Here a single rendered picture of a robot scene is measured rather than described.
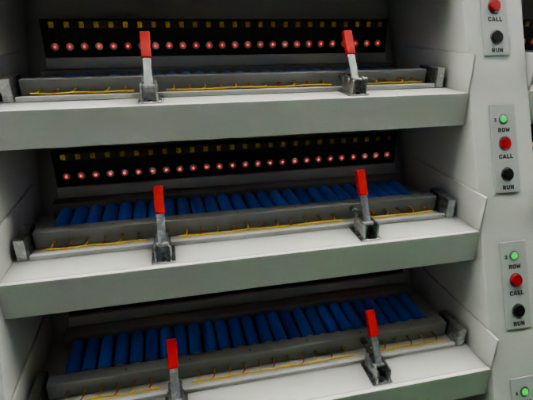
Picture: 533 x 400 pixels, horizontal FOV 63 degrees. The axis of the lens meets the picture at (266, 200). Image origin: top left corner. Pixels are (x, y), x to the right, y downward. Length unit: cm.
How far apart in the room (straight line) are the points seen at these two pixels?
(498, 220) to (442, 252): 9
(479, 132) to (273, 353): 42
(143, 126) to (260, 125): 14
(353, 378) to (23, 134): 51
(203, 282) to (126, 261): 10
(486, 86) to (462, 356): 38
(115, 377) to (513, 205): 59
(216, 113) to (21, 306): 31
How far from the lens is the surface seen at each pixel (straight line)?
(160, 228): 54
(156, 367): 63
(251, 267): 54
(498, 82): 71
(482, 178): 67
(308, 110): 57
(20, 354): 64
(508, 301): 71
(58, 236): 61
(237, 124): 55
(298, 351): 65
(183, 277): 54
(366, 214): 59
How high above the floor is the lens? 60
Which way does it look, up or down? 1 degrees down
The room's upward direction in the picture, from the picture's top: 5 degrees counter-clockwise
